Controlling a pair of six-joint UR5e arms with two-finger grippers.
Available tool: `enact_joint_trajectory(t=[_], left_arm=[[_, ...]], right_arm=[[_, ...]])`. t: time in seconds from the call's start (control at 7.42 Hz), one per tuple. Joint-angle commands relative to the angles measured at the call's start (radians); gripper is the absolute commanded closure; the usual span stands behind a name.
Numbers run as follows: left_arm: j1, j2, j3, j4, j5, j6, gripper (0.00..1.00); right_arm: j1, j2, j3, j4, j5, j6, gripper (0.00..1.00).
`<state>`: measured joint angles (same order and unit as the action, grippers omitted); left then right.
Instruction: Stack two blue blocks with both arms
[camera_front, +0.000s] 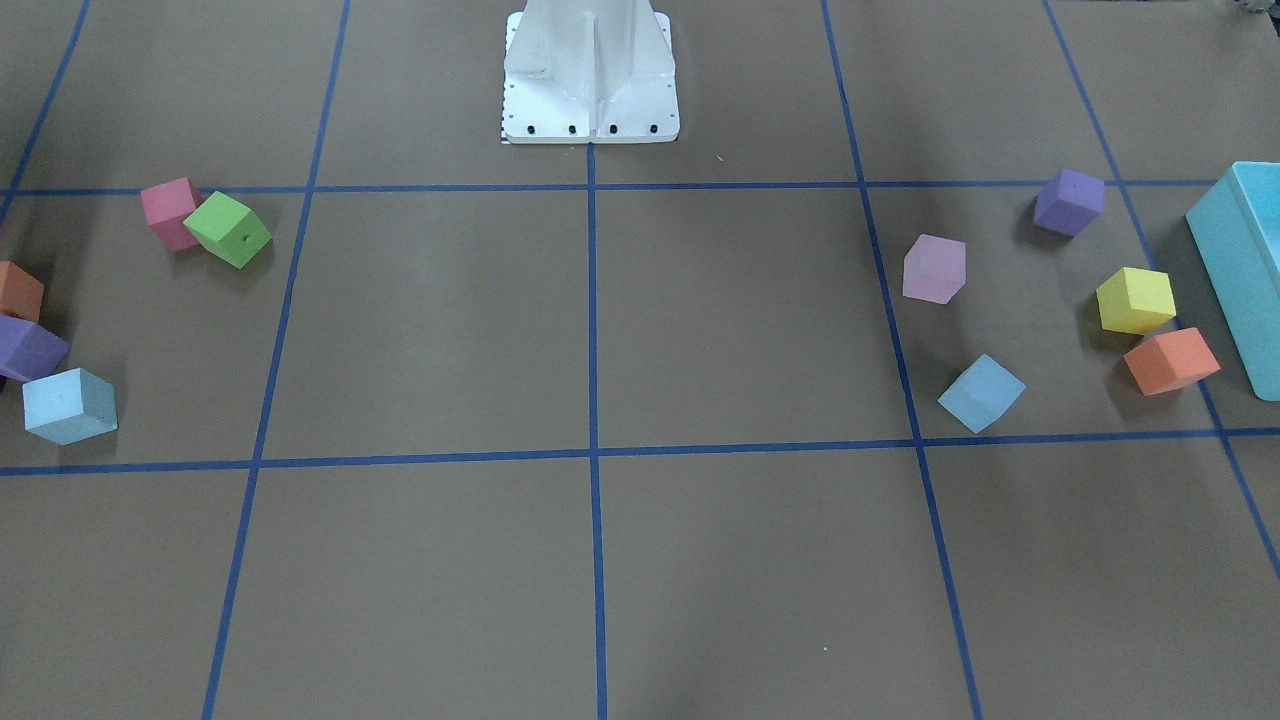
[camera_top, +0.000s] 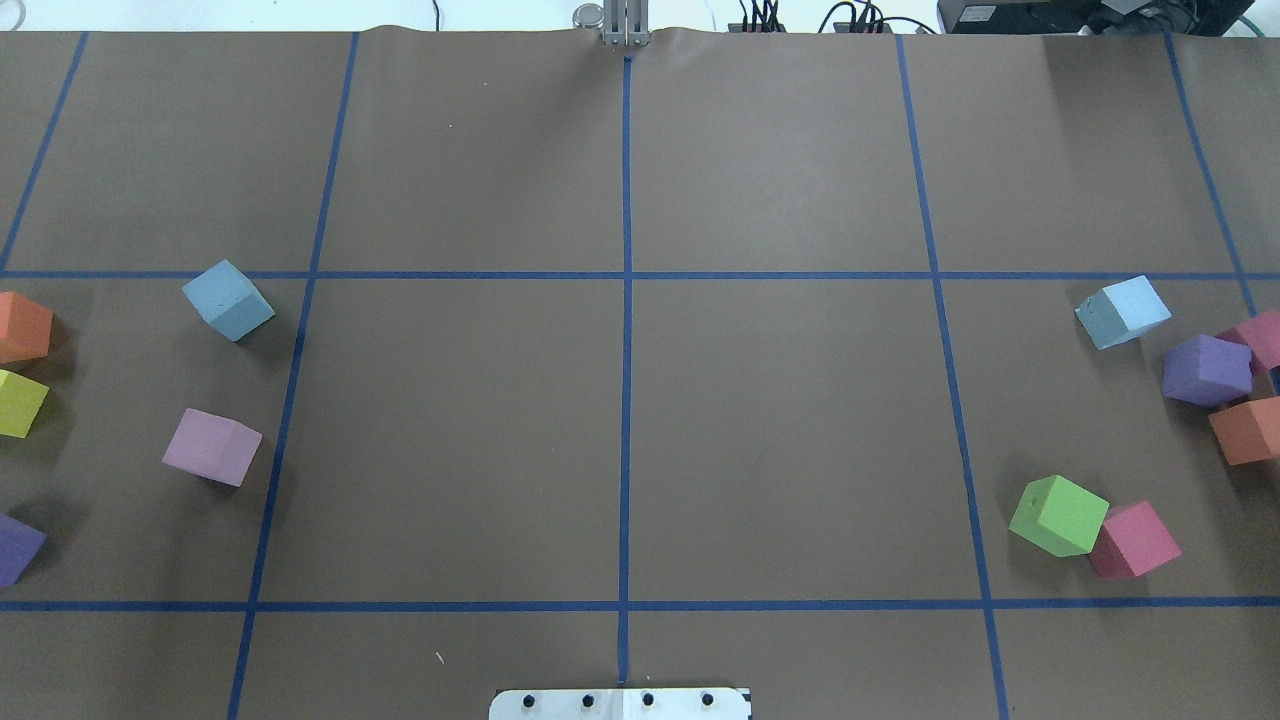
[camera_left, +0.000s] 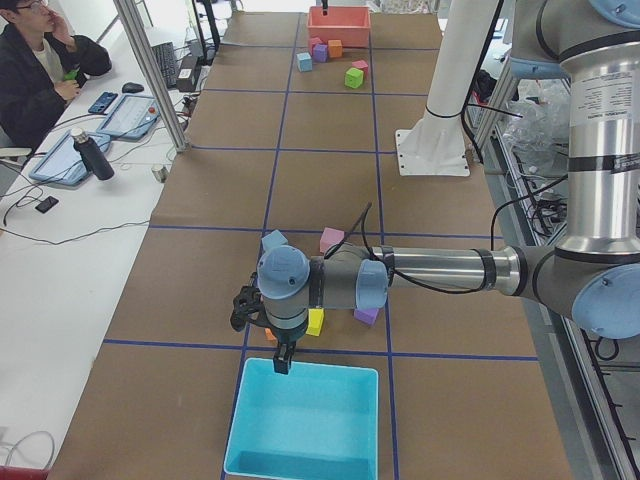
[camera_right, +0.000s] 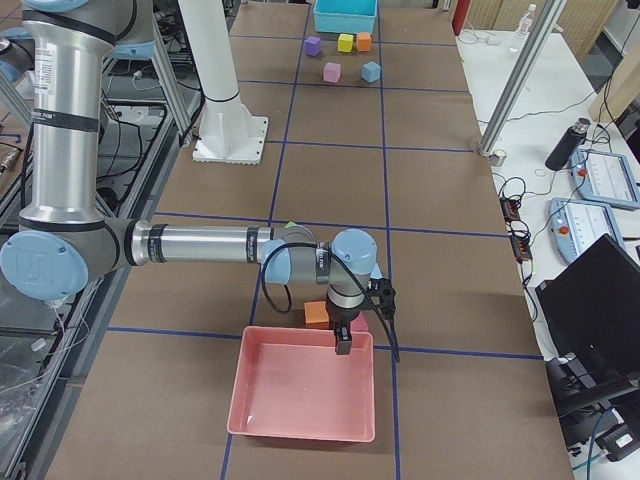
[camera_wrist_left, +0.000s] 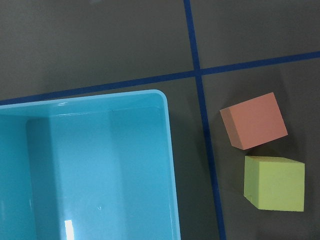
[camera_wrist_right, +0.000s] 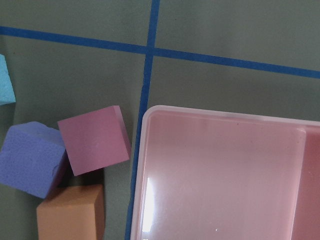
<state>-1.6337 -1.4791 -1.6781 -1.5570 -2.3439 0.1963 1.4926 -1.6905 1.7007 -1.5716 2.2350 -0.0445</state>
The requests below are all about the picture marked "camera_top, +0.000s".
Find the light blue foam block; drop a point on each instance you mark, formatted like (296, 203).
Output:
(1122, 312)
(228, 301)

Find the black usb hub left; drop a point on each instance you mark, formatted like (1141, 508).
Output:
(758, 18)

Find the black usb hub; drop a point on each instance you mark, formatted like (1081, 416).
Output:
(758, 18)
(865, 18)

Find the small metal cylinder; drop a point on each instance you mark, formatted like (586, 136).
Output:
(588, 16)

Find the black usb hub right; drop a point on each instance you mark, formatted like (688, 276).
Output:
(865, 18)

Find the lilac pink foam block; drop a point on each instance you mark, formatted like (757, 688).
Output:
(212, 447)

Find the pink foam block near green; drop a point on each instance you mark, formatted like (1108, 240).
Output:
(1133, 540)

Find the purple foam block right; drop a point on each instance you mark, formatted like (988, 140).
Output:
(1207, 372)

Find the purple foam block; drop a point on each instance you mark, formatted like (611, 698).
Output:
(20, 545)
(1207, 372)

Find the black monitor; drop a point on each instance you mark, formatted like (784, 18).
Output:
(1119, 18)

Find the orange foam block right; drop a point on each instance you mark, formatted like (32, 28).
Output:
(1248, 432)

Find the orange foam block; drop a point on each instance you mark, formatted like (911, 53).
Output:
(1248, 432)
(26, 328)

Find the orange foam block left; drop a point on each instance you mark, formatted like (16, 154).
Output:
(26, 328)

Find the yellow foam block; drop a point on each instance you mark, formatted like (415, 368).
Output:
(21, 399)

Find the pink foam block far right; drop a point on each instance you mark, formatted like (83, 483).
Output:
(1261, 335)

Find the purple foam block left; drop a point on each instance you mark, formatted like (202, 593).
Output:
(20, 545)

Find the aluminium frame post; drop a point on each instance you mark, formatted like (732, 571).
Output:
(625, 23)

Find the white pedestal base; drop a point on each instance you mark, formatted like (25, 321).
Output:
(623, 703)

